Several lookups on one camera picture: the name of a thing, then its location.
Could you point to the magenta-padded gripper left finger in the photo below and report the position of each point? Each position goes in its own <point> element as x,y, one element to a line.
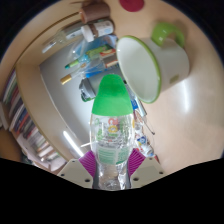
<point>74,171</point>

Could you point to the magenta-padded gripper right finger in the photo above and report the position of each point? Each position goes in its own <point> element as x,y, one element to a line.
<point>146,170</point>

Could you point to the clear bottle with green cap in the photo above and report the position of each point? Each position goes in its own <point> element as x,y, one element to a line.
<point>112,100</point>

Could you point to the white light bar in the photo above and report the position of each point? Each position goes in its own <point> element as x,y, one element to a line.
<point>72,143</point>

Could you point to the grey shaker bottle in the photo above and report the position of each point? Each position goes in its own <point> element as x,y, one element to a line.
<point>87,88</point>

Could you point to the clear bottle with yellow cap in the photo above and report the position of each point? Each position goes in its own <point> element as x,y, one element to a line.
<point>75,76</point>

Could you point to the white mug with green rim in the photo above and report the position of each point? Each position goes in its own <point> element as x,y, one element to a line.
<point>140,66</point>

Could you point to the clear glass bottle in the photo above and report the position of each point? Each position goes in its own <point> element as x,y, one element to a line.
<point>61,38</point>

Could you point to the brown jar with white lid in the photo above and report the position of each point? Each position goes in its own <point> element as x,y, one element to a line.
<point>98,30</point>

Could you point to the brown cup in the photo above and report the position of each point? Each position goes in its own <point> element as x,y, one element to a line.
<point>95,12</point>

